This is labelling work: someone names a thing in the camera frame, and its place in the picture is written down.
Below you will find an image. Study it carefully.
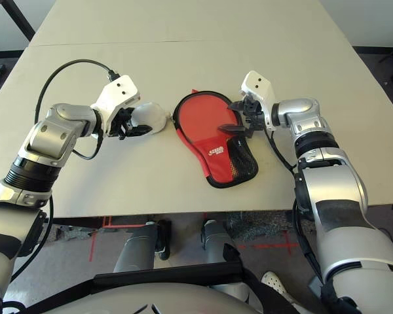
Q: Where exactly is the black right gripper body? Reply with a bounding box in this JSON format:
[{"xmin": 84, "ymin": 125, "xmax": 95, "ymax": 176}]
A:
[{"xmin": 237, "ymin": 99, "xmax": 265, "ymax": 138}]

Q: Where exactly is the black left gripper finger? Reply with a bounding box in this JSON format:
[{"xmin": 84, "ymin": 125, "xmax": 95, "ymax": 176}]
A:
[{"xmin": 121, "ymin": 125, "xmax": 153, "ymax": 140}]

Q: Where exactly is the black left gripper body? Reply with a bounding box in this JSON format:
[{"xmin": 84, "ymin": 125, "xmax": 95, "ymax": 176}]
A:
[{"xmin": 109, "ymin": 107, "xmax": 135, "ymax": 141}]

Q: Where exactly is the grey white plush keychain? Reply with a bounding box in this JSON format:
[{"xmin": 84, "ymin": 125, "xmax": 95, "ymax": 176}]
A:
[{"xmin": 130, "ymin": 101, "xmax": 171, "ymax": 135}]

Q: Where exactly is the black red paddle case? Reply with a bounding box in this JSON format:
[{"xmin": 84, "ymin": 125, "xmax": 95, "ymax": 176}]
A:
[{"xmin": 172, "ymin": 90, "xmax": 260, "ymax": 190}]

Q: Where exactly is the black table crossbar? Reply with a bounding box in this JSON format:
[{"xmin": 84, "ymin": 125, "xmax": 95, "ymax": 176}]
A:
[{"xmin": 52, "ymin": 215, "xmax": 102, "ymax": 232}]

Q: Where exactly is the grey robot right leg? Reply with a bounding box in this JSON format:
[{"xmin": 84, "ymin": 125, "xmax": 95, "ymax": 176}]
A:
[{"xmin": 201, "ymin": 219, "xmax": 243, "ymax": 266}]

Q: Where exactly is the grey robot leg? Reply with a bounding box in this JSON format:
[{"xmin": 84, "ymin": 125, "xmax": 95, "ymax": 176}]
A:
[
  {"xmin": 201, "ymin": 219, "xmax": 243, "ymax": 266},
  {"xmin": 113, "ymin": 220, "xmax": 171, "ymax": 274}
]

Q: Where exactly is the grey robot left leg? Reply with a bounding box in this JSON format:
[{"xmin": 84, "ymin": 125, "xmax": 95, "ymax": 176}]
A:
[{"xmin": 113, "ymin": 220, "xmax": 171, "ymax": 274}]

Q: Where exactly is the black support bar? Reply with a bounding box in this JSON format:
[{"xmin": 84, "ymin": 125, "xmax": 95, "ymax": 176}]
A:
[{"xmin": 93, "ymin": 260, "xmax": 243, "ymax": 288}]

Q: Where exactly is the white perforated shoe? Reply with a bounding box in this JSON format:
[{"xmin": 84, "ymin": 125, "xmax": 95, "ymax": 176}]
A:
[{"xmin": 261, "ymin": 270, "xmax": 288, "ymax": 297}]

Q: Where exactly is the grey robot torso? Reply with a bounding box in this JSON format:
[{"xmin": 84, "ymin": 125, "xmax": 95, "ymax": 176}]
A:
[{"xmin": 0, "ymin": 283, "xmax": 266, "ymax": 314}]

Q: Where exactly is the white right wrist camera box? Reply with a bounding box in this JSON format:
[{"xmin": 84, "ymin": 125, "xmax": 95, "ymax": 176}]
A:
[{"xmin": 240, "ymin": 70, "xmax": 278, "ymax": 131}]

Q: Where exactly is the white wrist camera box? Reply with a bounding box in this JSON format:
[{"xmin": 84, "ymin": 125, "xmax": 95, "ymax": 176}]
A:
[
  {"xmin": 90, "ymin": 75, "xmax": 141, "ymax": 137},
  {"xmin": 240, "ymin": 70, "xmax": 278, "ymax": 131}
]

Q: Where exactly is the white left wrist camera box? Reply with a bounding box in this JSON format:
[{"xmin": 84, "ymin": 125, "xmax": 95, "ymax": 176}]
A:
[{"xmin": 90, "ymin": 75, "xmax": 141, "ymax": 137}]

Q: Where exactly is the black metal frame leg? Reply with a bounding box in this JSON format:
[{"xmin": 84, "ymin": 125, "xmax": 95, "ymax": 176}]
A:
[{"xmin": 0, "ymin": 0, "xmax": 37, "ymax": 42}]

